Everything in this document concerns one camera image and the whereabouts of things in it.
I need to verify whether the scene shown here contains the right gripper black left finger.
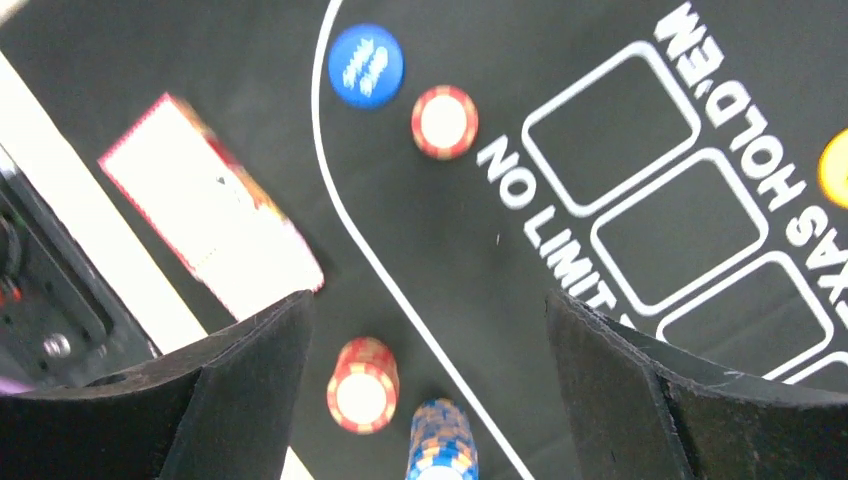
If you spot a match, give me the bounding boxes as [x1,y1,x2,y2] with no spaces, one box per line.
[1,291,314,479]

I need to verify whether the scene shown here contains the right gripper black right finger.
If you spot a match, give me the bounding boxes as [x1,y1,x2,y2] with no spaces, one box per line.
[546,291,847,479]

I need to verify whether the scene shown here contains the red poker chip stack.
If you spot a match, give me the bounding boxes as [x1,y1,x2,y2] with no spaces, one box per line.
[326,337,400,435]

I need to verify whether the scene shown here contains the blue poker chip stack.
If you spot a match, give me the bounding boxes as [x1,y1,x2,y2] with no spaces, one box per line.
[405,398,479,480]

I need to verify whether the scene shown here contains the orange big blind button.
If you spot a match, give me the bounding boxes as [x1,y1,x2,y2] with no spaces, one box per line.
[817,129,848,209]

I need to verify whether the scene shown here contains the blue small blind button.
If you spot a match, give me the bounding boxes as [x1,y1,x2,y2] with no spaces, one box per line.
[327,23,405,110]

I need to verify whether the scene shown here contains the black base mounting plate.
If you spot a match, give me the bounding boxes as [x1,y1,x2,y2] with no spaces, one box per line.
[1,151,160,388]

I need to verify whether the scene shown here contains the red playing card box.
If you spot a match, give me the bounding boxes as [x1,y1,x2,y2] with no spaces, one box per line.
[99,93,325,320]

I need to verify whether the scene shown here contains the black poker table mat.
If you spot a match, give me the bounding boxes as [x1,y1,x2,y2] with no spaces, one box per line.
[1,1,847,479]

